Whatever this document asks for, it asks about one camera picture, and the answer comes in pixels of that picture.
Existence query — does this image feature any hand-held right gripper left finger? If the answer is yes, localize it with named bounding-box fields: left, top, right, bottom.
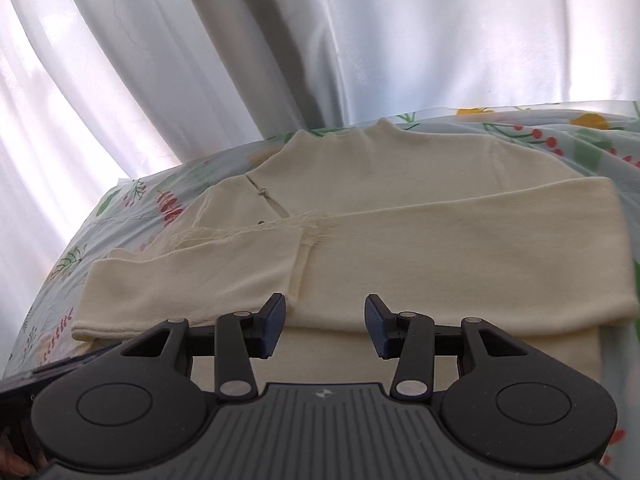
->
left=120, top=292, right=287, bottom=403

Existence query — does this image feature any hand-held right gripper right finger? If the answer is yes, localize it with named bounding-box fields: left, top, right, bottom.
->
left=364, top=293, right=527, bottom=401

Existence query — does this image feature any cream knit sweater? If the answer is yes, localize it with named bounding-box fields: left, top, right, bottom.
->
left=72, top=117, right=626, bottom=392

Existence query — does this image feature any floral light blue bedsheet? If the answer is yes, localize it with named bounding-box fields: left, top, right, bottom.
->
left=4, top=101, right=640, bottom=470

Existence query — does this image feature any white curtain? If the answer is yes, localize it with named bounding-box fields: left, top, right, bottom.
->
left=0, top=0, right=640, bottom=356

